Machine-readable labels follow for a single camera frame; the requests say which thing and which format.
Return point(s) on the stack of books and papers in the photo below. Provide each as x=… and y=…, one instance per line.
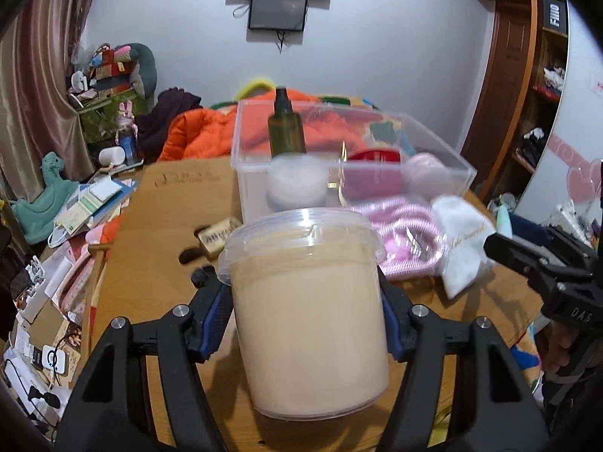
x=90, y=206

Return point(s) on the black Fiio box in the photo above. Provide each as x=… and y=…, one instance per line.
x=555, y=17

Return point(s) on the tan 4B eraser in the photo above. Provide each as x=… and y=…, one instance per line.
x=212, y=239

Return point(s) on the beige lidded plastic tub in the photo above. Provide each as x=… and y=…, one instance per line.
x=308, y=312

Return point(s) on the red velvet pouch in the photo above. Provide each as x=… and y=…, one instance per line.
x=372, y=174

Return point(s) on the wooden wardrobe shelves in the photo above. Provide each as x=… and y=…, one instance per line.
x=541, y=104

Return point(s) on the grey plush toy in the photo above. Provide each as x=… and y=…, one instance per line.
x=143, y=77

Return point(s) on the clear plastic storage bin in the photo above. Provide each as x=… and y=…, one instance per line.
x=251, y=155

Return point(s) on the green storage box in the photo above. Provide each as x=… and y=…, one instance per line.
x=98, y=117

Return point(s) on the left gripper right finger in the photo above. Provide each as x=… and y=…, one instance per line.
x=492, y=410

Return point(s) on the yellow curved pillow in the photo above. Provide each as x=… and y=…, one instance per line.
x=255, y=87

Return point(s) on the white cloth pouch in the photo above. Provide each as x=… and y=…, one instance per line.
x=466, y=229

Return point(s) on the dark green spray bottle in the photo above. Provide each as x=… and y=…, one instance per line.
x=285, y=127

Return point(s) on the orange puffer jacket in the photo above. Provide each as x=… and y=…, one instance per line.
x=208, y=132

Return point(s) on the wooden door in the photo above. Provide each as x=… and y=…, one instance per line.
x=502, y=95

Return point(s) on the small wall monitor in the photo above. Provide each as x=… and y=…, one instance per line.
x=277, y=15

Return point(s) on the white mug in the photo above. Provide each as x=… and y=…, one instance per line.
x=112, y=156

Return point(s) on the white round jar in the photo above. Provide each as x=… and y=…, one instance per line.
x=296, y=180

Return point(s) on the pink striped curtain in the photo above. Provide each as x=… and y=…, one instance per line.
x=37, y=45

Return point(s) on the pink bunny bottle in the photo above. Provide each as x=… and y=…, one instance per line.
x=126, y=131

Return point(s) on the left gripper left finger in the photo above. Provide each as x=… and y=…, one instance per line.
x=110, y=409

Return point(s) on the dark purple garment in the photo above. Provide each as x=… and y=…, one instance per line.
x=153, y=127

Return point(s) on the colourful patchwork blanket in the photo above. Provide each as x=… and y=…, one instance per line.
x=380, y=130

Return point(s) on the teal rocking horse toy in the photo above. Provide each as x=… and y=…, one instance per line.
x=36, y=218

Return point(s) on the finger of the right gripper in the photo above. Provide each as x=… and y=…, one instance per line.
x=570, y=250
x=541, y=263

